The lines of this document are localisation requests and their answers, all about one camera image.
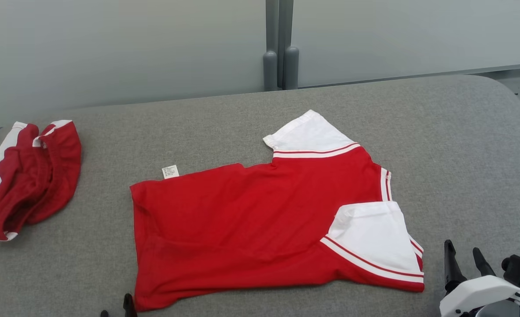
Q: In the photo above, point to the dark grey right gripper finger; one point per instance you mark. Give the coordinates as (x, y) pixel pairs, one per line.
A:
(483, 264)
(452, 268)

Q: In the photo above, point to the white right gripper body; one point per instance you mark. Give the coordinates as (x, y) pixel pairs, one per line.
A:
(475, 293)

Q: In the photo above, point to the red white t-shirt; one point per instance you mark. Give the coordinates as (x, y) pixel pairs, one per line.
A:
(242, 220)

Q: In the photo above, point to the red white shorts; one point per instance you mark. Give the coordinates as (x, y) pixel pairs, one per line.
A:
(27, 185)

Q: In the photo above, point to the grey slotted partition post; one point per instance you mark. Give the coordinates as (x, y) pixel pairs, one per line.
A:
(291, 66)

